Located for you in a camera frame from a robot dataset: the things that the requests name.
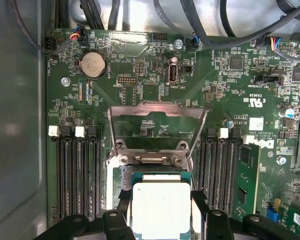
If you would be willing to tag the silver board screw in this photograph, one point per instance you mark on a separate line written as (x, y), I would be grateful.
(65, 81)
(281, 160)
(177, 43)

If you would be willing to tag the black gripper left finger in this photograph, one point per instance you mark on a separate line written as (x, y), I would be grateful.
(115, 225)

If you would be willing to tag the CPU socket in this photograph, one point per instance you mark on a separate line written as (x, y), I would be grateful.
(126, 180)

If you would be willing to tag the silver CPU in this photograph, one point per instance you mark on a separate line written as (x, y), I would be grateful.
(162, 207)

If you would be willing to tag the round coin battery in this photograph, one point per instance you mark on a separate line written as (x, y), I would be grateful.
(93, 64)

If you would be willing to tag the green RAM stick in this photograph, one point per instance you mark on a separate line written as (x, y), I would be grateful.
(248, 175)

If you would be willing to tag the green motherboard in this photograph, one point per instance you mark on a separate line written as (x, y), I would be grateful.
(215, 82)

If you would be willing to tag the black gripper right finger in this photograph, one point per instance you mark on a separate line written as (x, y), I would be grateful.
(217, 225)

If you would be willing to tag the metal socket cover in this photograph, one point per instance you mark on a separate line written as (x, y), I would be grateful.
(130, 110)

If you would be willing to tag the internal USB port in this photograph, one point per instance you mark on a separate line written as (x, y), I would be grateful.
(172, 73)

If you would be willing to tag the black RAM slot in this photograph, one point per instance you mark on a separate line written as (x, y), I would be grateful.
(93, 175)
(204, 175)
(60, 175)
(68, 175)
(226, 175)
(80, 175)
(215, 175)

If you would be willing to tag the black PC case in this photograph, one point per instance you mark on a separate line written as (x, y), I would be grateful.
(15, 125)

